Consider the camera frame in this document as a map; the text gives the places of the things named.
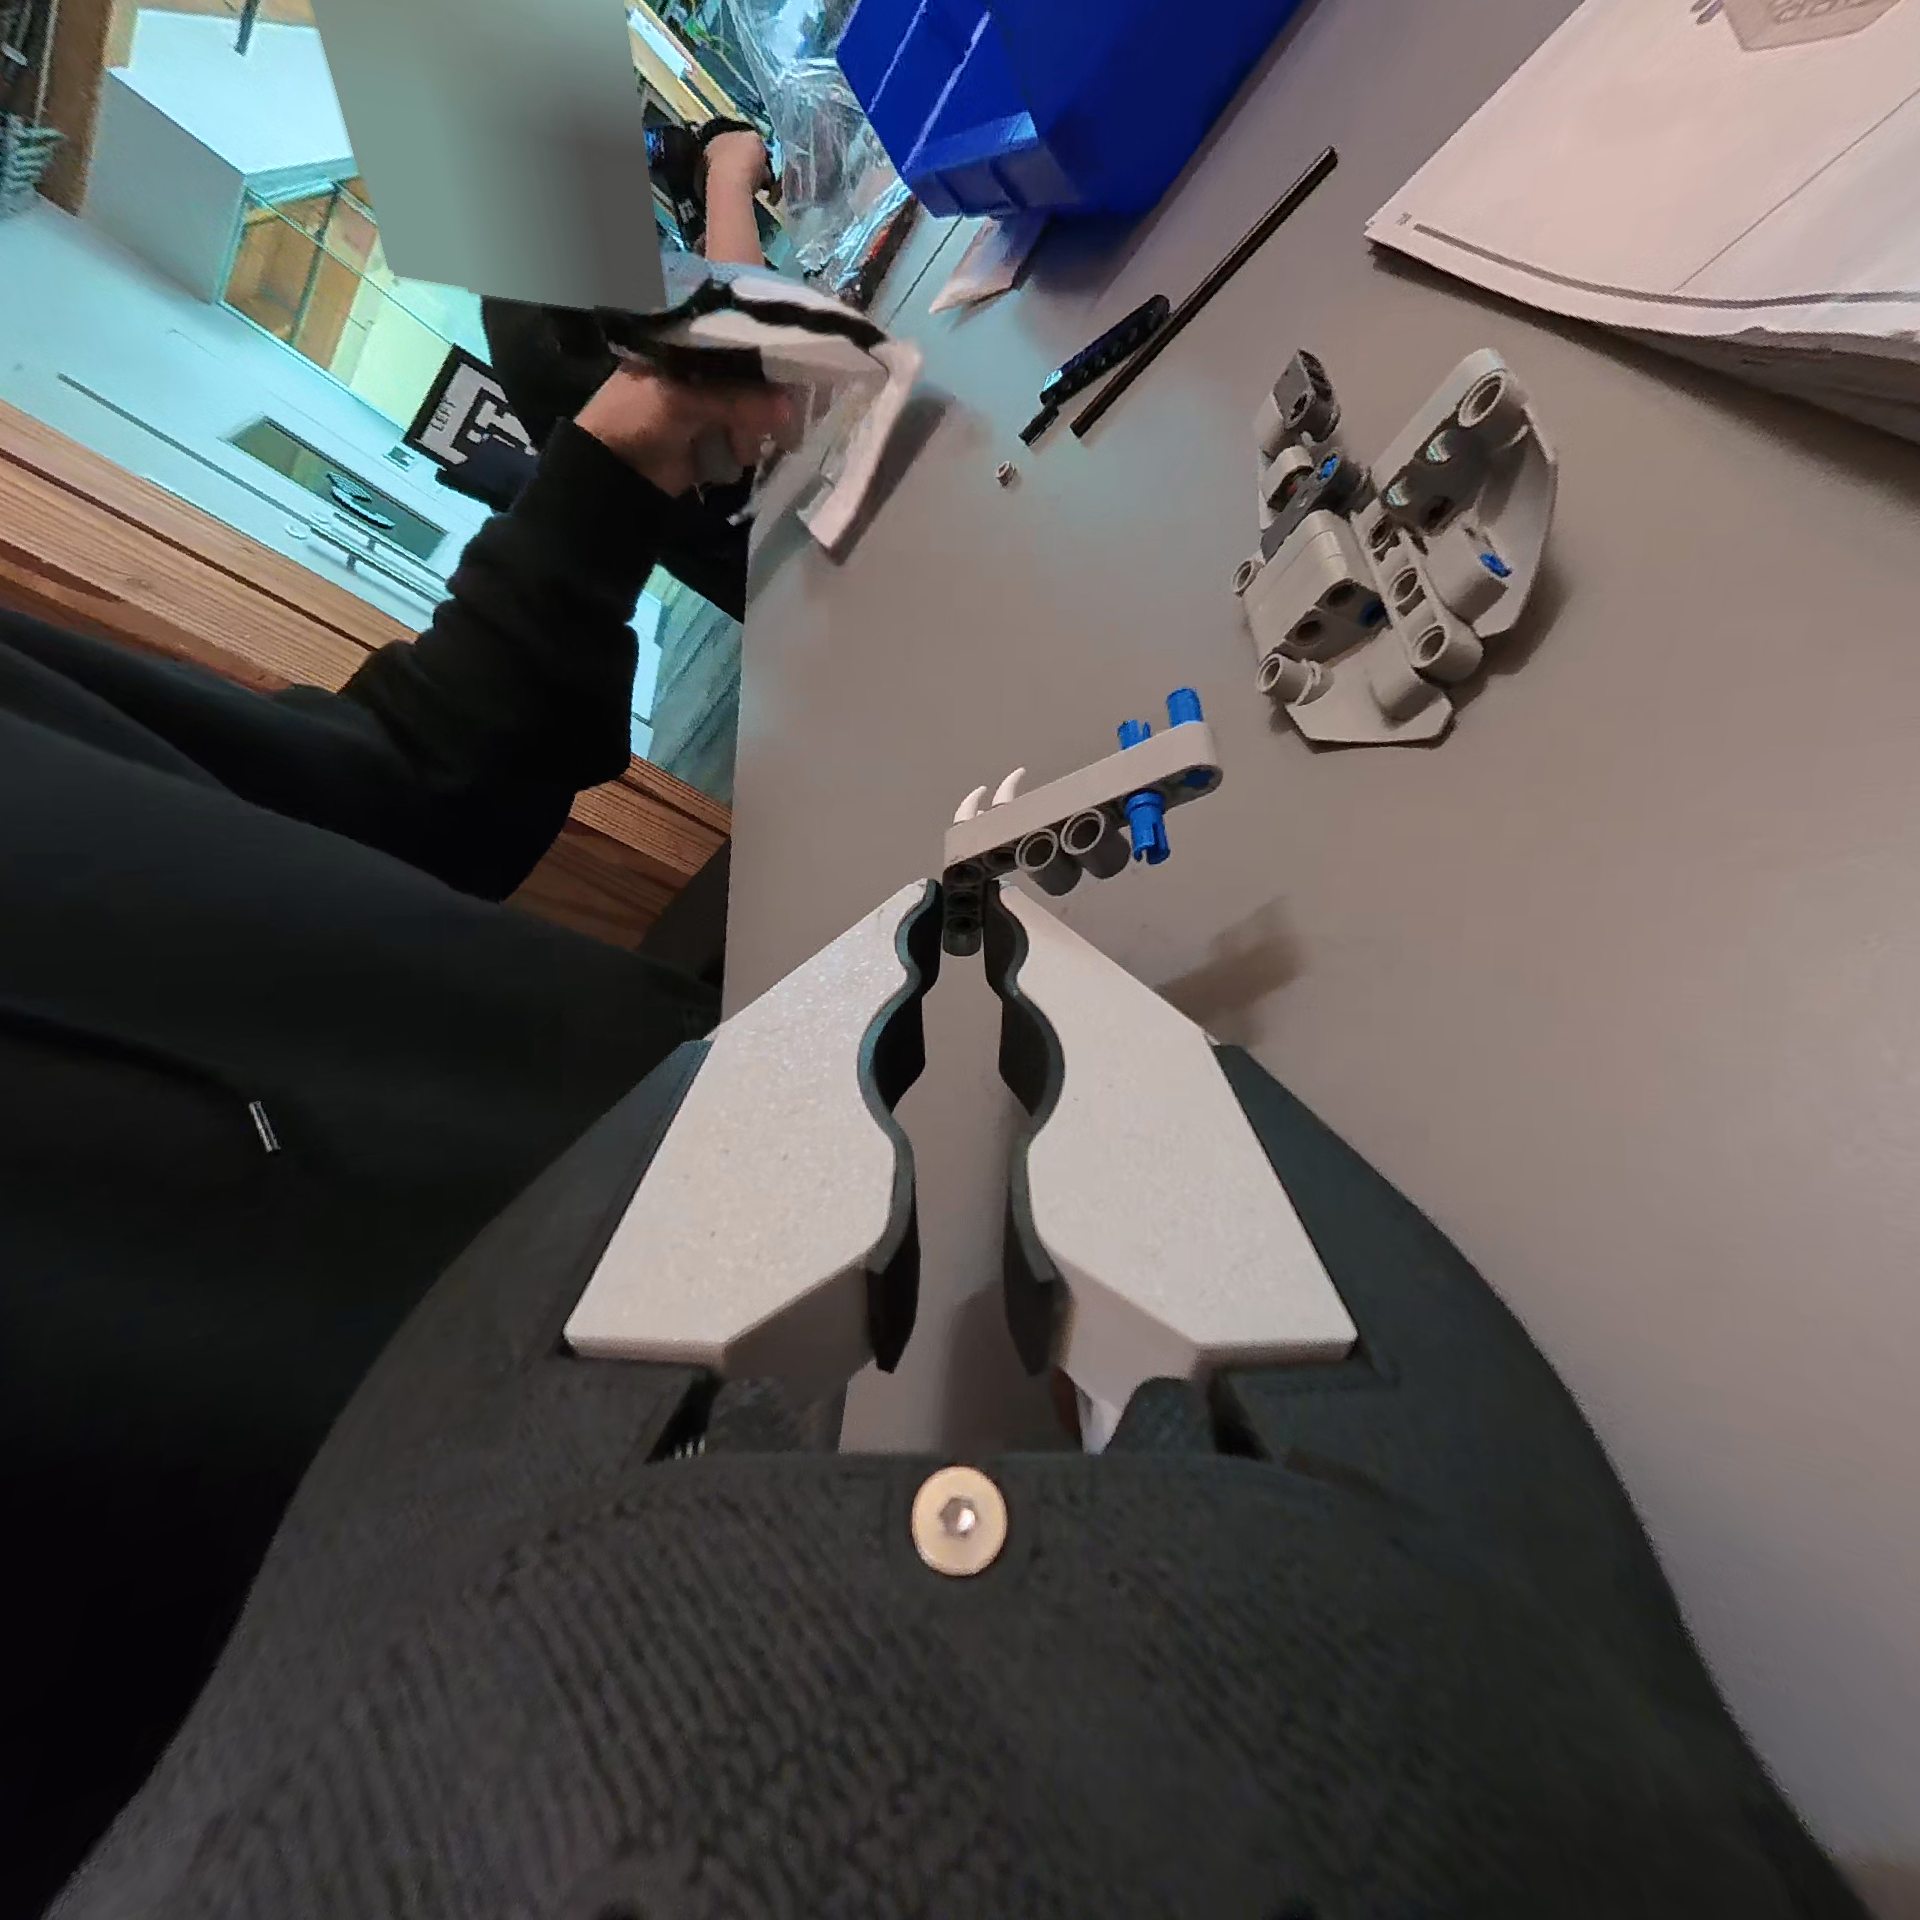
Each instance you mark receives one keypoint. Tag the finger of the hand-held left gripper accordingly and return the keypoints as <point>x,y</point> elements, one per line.
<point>779,308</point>
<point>803,360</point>

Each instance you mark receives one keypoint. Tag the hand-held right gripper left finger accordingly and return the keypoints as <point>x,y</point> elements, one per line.
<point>734,1186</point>

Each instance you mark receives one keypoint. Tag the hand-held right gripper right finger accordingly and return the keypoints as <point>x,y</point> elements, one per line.
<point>1184,1186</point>

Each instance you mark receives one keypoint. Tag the grey bent brick beam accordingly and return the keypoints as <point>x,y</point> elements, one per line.
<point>1140,764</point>

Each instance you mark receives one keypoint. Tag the person's left forearm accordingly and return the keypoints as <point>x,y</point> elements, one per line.
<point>523,646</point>

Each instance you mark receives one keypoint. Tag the grey desk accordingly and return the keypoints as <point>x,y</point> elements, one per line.
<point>1499,974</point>

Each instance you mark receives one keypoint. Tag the person's left hand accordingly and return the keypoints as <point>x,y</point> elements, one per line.
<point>674,421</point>

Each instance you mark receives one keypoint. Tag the black red brick parts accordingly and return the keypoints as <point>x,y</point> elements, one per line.
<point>868,240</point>

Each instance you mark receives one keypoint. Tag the crumpled white paper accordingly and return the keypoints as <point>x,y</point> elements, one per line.
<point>862,464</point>

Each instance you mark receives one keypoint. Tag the clear plastic bags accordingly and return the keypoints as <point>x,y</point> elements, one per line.
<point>809,120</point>

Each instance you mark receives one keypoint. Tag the white paper leaflet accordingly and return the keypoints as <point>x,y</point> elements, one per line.
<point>983,270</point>

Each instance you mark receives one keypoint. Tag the black labelled board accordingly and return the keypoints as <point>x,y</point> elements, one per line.
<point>464,413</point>

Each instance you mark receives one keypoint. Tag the black holed brick beam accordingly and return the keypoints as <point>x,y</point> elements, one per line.
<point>1102,354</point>

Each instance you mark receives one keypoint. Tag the blue plastic bin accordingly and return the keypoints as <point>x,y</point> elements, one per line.
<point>1049,90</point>

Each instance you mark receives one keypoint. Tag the long black axle rod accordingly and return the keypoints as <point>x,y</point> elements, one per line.
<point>1201,294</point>

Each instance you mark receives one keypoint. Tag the grey brick assembly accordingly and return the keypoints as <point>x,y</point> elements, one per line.
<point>1411,570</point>

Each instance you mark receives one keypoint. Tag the open instruction booklet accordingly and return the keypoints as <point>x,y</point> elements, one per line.
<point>1681,166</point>

